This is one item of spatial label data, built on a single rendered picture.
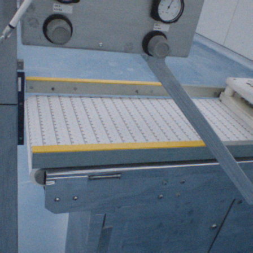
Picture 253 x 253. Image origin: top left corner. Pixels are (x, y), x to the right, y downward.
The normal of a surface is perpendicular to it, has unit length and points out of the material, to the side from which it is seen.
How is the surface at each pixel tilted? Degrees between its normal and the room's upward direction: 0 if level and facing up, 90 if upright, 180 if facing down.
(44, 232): 0
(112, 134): 0
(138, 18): 90
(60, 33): 90
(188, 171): 90
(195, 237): 90
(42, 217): 0
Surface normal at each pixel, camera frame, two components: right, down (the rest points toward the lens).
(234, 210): 0.30, 0.53
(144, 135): 0.18, -0.85
